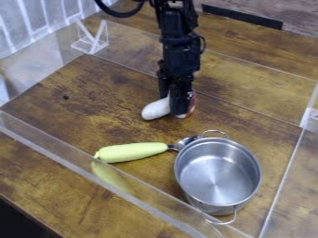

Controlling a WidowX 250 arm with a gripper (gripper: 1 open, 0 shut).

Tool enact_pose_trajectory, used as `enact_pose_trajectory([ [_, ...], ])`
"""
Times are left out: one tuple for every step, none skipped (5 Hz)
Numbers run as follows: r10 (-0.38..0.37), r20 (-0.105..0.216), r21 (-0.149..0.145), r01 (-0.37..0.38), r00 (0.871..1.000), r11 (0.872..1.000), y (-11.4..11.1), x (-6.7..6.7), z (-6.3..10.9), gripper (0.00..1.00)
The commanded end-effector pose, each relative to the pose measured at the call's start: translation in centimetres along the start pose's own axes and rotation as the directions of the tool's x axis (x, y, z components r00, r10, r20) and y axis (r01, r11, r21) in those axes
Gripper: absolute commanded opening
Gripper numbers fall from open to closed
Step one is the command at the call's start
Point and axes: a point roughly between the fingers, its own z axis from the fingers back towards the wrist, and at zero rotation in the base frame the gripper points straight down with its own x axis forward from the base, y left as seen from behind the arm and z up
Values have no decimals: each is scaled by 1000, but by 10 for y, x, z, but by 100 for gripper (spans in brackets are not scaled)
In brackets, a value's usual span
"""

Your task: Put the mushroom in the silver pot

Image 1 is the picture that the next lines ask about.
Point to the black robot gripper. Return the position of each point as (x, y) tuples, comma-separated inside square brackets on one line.
[(178, 65)]

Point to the red and white toy mushroom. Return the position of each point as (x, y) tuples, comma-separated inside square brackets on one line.
[(159, 109)]

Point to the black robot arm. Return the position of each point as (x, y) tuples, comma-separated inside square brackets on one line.
[(177, 20)]

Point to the silver steel pot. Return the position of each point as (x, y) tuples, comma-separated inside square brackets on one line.
[(218, 174)]

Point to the black strip on table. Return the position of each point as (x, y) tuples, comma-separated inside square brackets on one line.
[(236, 15)]

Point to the clear acrylic front barrier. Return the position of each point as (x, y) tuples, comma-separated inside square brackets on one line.
[(85, 198)]

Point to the clear acrylic triangular bracket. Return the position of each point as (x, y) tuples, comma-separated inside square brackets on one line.
[(90, 44)]

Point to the spoon with green handle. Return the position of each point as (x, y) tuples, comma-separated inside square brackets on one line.
[(134, 151)]

